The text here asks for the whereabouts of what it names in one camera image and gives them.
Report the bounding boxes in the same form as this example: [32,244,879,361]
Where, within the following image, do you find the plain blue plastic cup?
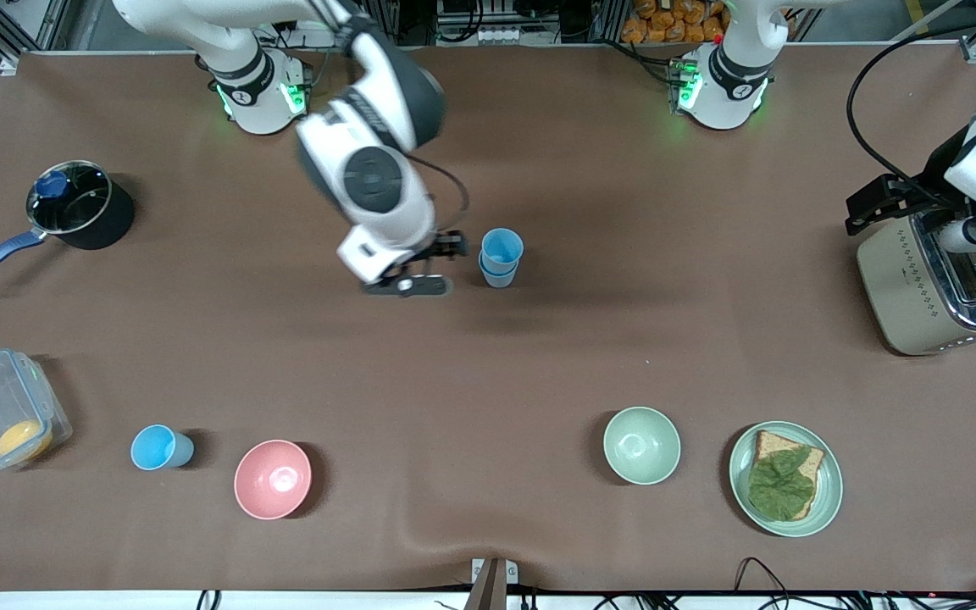
[480,228,525,277]
[130,424,196,471]

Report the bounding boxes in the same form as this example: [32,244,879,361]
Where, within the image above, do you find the blue cup holding tissue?
[477,254,521,290]

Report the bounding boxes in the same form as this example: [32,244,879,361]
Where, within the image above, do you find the cream and chrome toaster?
[857,208,976,357]

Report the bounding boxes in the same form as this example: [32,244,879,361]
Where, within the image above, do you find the pink bowl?
[234,439,313,520]

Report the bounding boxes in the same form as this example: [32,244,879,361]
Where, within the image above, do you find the brown bread slice on plate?
[749,430,826,521]

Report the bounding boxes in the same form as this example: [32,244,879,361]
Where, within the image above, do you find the white power strip with plugs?
[272,0,345,48]

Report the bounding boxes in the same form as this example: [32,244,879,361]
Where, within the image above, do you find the bag of orange snacks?
[621,0,731,46]

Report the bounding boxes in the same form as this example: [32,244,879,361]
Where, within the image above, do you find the pale green plate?
[729,421,844,538]

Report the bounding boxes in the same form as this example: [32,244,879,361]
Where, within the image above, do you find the pale green bowl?
[603,407,682,486]

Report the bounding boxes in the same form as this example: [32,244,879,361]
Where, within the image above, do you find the green lettuce leaf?
[748,446,818,519]

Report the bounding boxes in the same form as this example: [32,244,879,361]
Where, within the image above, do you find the glass lid with blue knob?
[26,161,111,236]

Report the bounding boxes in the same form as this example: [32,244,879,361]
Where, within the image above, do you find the orange round fruit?
[0,420,53,463]

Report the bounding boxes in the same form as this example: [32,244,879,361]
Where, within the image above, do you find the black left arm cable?
[846,12,976,206]

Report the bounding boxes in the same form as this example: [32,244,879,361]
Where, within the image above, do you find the black saucepan with blue handle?
[0,159,136,291]

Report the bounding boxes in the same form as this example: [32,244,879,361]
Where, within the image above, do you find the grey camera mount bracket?
[464,557,519,610]

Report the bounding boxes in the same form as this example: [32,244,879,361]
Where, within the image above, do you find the looped black cable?
[734,557,796,599]

